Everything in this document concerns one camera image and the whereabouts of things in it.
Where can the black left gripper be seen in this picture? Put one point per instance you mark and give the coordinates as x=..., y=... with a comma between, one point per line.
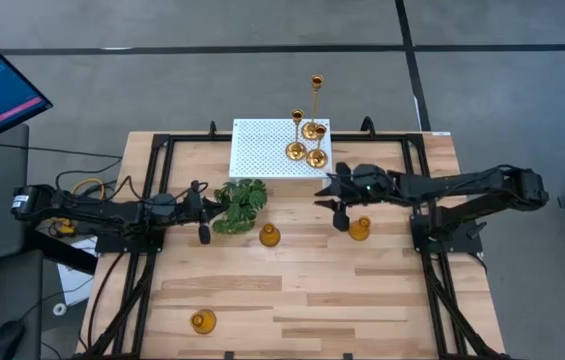
x=187, y=209

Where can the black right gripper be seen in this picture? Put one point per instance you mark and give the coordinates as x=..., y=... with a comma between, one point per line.
x=369, y=180

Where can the amber ribbed glass candle holder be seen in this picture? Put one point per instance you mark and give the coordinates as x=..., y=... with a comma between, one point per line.
x=360, y=230
x=203, y=322
x=269, y=236

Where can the shortest gold candlestick holder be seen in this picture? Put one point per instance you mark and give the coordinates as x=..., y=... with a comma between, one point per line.
x=317, y=159

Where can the medium gold candlestick holder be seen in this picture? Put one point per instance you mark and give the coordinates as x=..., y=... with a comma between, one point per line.
x=295, y=151

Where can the tallest gold candlestick holder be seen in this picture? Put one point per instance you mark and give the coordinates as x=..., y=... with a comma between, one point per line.
x=308, y=131

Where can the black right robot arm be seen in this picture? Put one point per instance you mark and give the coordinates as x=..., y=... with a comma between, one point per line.
x=462, y=182

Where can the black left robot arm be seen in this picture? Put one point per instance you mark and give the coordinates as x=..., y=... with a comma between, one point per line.
x=87, y=210

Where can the green plant in white pot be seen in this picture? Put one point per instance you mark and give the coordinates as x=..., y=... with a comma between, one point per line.
x=242, y=205

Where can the white perforated metal shelf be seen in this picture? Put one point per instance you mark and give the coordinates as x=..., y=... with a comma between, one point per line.
x=262, y=150

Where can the white paper sheet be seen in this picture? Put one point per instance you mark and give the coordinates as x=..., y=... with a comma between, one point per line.
x=74, y=285

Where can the white tape roll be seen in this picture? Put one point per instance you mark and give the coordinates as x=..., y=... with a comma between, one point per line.
x=56, y=306

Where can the black computer mouse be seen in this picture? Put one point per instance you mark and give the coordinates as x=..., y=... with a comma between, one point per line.
x=4, y=342

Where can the black aluminium rig frame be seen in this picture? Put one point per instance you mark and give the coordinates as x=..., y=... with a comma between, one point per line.
x=377, y=137

